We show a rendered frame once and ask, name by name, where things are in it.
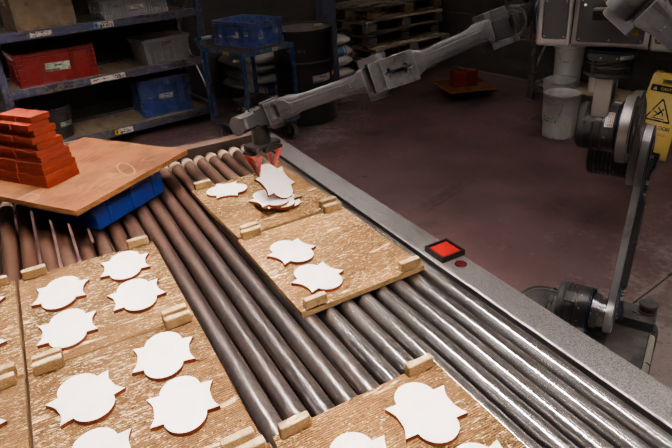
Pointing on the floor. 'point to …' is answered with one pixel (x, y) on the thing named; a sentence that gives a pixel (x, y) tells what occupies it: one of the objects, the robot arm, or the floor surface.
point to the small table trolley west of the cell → (245, 80)
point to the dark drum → (307, 66)
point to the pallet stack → (388, 24)
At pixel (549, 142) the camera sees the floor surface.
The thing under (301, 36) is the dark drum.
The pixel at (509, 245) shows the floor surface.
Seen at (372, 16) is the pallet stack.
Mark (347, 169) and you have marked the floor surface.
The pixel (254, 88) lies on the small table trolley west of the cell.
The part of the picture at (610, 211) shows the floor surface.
